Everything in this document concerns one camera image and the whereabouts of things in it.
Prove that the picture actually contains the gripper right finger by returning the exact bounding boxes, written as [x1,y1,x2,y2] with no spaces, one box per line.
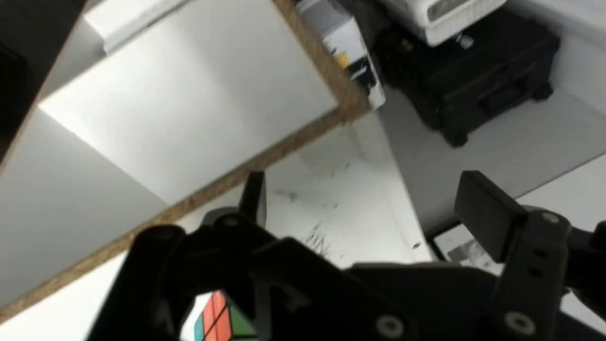
[454,170,606,341]

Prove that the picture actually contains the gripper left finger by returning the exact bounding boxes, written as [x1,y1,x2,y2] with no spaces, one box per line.
[88,171,382,341]

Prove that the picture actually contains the rubik's cube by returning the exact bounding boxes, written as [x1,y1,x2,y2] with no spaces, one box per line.
[193,290,259,341]

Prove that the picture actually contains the white shelf with chipboard edge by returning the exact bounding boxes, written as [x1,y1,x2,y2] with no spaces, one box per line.
[0,0,372,325]

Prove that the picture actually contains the black framed white sheet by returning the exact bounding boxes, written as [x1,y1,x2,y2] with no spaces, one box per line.
[428,222,504,276]

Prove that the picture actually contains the black hard case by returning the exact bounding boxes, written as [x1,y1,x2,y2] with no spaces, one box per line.
[373,9,562,148]

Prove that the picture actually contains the white box with yellow print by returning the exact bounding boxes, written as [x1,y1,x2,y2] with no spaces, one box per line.
[294,0,387,110]

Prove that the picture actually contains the white plastic device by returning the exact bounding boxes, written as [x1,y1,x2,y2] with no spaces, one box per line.
[379,0,508,48]

